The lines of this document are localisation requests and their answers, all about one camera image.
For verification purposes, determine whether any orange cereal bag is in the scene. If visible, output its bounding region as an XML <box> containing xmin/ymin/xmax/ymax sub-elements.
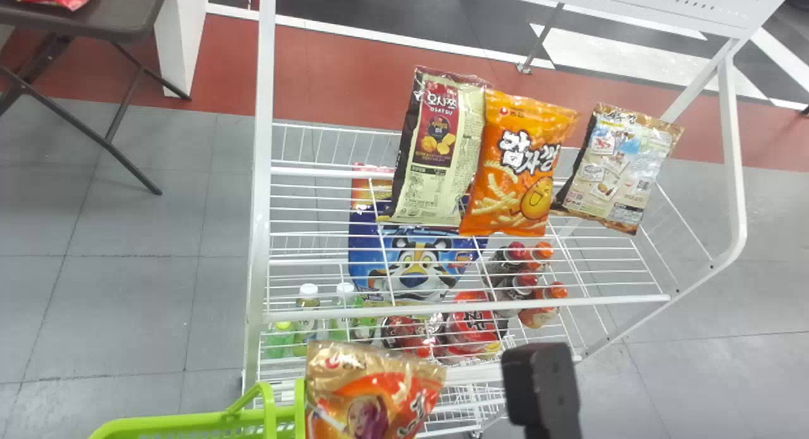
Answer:
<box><xmin>351</xmin><ymin>162</ymin><xmax>396</xmax><ymax>213</ymax></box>

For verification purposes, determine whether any blue cereal bag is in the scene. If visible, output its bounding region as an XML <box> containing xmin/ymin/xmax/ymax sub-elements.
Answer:
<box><xmin>347</xmin><ymin>193</ymin><xmax>489</xmax><ymax>304</ymax></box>

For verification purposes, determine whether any dark red beige snack packet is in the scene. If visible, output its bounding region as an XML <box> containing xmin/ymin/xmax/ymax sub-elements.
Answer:
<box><xmin>378</xmin><ymin>66</ymin><xmax>489</xmax><ymax>229</ymax></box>

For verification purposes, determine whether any dark bottle with red cap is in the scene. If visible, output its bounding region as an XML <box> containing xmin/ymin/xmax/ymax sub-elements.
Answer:
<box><xmin>496</xmin><ymin>273</ymin><xmax>539</xmax><ymax>318</ymax></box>
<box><xmin>483</xmin><ymin>241</ymin><xmax>530</xmax><ymax>289</ymax></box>

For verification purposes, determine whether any green bottle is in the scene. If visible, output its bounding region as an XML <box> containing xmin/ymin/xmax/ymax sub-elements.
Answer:
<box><xmin>330</xmin><ymin>282</ymin><xmax>360</xmax><ymax>342</ymax></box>
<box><xmin>295</xmin><ymin>282</ymin><xmax>321</xmax><ymax>358</ymax></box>
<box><xmin>264</xmin><ymin>320</ymin><xmax>296</xmax><ymax>359</ymax></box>

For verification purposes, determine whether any orange bottle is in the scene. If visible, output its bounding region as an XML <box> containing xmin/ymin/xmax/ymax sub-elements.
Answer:
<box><xmin>519</xmin><ymin>282</ymin><xmax>569</xmax><ymax>330</ymax></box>
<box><xmin>527</xmin><ymin>241</ymin><xmax>556</xmax><ymax>273</ymax></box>

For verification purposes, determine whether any gold orange snack packet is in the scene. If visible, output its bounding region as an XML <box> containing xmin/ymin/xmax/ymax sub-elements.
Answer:
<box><xmin>305</xmin><ymin>340</ymin><xmax>447</xmax><ymax>439</ymax></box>

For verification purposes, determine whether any beige brown snack packet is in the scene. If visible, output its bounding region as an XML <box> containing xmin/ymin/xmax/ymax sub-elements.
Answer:
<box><xmin>550</xmin><ymin>102</ymin><xmax>685</xmax><ymax>236</ymax></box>

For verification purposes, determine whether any green basket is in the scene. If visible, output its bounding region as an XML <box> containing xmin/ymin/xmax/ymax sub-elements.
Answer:
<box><xmin>88</xmin><ymin>378</ymin><xmax>308</xmax><ymax>439</ymax></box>

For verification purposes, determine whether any dark side table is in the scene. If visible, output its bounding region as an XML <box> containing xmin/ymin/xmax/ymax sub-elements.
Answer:
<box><xmin>0</xmin><ymin>0</ymin><xmax>192</xmax><ymax>196</ymax></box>

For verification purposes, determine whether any white wire rack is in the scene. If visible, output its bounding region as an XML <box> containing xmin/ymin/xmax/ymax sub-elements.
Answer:
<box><xmin>243</xmin><ymin>0</ymin><xmax>801</xmax><ymax>439</ymax></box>

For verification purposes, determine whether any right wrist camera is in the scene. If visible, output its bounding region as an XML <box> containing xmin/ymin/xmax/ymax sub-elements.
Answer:
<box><xmin>501</xmin><ymin>342</ymin><xmax>583</xmax><ymax>439</ymax></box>

